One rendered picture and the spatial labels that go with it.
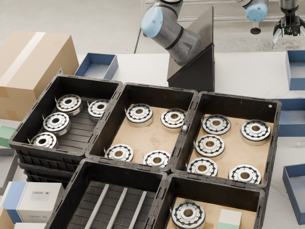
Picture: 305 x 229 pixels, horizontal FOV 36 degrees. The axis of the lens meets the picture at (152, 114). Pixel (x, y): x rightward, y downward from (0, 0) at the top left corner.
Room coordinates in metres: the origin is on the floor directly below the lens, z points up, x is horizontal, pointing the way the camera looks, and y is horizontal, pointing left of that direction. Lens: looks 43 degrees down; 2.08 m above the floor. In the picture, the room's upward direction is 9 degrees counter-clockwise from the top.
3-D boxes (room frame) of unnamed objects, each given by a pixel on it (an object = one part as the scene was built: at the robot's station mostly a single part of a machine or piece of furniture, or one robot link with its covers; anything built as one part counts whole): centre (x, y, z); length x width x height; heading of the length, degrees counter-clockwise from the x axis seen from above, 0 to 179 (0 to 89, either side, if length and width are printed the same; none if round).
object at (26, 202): (1.07, 0.47, 0.75); 0.20 x 0.12 x 0.09; 77
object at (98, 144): (1.21, 0.03, 0.87); 0.40 x 0.30 x 0.11; 156
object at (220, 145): (1.12, -0.18, 0.86); 0.10 x 0.10 x 0.01
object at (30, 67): (1.77, 0.53, 0.80); 0.40 x 0.30 x 0.20; 158
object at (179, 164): (1.09, -0.24, 0.87); 0.40 x 0.30 x 0.11; 156
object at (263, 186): (1.09, -0.24, 0.92); 0.40 x 0.30 x 0.02; 156
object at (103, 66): (1.81, 0.23, 0.74); 0.20 x 0.15 x 0.07; 158
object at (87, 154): (1.21, 0.03, 0.92); 0.40 x 0.30 x 0.02; 156
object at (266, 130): (1.16, -0.35, 0.86); 0.10 x 0.10 x 0.01
